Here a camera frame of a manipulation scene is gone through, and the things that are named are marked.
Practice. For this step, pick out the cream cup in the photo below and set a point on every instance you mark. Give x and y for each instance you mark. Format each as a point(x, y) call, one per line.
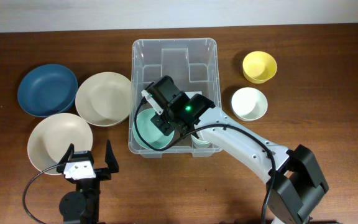
point(197, 138)

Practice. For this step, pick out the white small bowl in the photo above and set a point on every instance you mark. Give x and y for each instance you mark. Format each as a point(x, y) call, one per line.
point(249, 104)

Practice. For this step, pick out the yellow small bowl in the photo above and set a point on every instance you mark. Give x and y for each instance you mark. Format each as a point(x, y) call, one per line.
point(259, 67)

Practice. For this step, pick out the beige bowl near bin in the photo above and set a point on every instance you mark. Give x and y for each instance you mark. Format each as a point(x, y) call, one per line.
point(104, 99)

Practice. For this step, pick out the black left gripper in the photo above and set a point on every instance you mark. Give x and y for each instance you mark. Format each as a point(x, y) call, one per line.
point(105, 173)

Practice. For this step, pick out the clear plastic storage bin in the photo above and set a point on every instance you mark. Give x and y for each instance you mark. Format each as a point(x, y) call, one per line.
point(193, 66)

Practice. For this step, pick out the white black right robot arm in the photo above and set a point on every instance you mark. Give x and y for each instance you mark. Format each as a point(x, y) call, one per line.
point(294, 181)

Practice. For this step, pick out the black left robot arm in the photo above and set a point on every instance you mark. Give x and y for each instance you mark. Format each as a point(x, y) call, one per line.
point(82, 204)

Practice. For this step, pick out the beige bowl near gripper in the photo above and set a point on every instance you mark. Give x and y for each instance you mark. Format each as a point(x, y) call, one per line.
point(50, 139)

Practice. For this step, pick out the white label in bin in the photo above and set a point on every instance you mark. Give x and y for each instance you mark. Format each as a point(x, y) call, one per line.
point(190, 94)

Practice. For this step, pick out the dark blue bowl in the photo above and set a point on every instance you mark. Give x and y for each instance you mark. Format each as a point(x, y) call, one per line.
point(47, 90)

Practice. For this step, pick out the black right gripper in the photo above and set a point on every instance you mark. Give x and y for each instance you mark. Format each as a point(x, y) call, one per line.
point(164, 127)

